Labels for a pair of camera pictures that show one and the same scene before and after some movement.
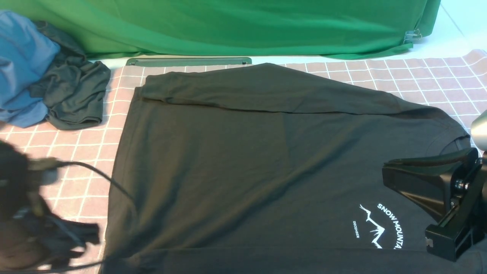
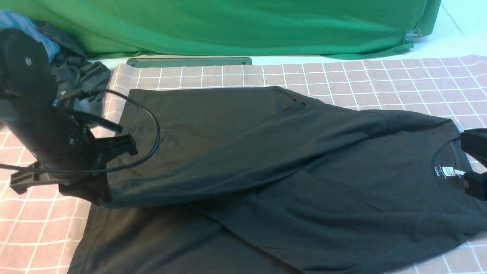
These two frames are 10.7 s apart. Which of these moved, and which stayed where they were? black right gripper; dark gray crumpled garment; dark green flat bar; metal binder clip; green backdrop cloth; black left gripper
Moved: black left gripper; black right gripper
Stayed: green backdrop cloth; dark green flat bar; dark gray crumpled garment; metal binder clip
